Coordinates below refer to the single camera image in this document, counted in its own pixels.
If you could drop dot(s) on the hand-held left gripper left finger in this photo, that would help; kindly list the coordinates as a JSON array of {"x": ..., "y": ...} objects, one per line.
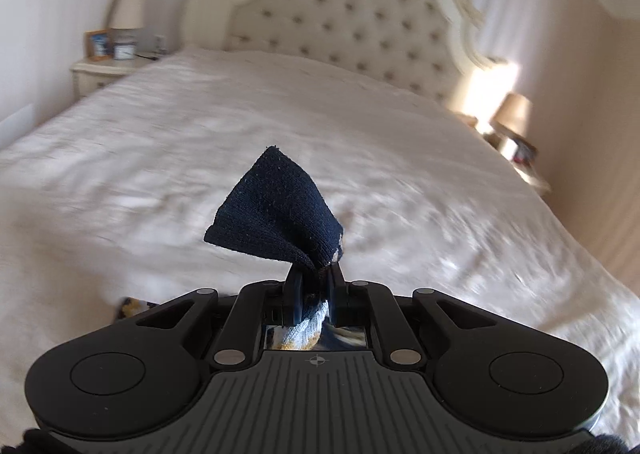
[{"x": 291, "y": 299}]

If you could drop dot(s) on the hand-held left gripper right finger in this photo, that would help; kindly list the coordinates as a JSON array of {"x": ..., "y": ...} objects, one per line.
[{"x": 336, "y": 301}]

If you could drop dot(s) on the navy patterned knit sock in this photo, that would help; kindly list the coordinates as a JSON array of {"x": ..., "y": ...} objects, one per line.
[
  {"x": 134, "y": 308},
  {"x": 277, "y": 214}
]

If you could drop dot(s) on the bed with white bedspread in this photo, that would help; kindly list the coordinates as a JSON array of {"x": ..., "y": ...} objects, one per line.
[{"x": 150, "y": 159}]

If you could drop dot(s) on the white nightstand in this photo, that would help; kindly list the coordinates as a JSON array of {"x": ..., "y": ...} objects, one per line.
[
  {"x": 102, "y": 71},
  {"x": 532, "y": 176}
]

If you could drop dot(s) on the beige shade table lamp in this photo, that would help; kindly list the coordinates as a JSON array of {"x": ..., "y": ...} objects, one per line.
[{"x": 514, "y": 115}]

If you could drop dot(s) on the cream tufted headboard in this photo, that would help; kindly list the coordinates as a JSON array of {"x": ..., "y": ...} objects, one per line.
[{"x": 345, "y": 9}]

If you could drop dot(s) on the cream shade table lamp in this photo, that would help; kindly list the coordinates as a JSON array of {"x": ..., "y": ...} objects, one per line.
[{"x": 127, "y": 9}]

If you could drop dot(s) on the wooden photo frame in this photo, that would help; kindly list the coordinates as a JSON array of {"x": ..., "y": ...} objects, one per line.
[{"x": 97, "y": 45}]

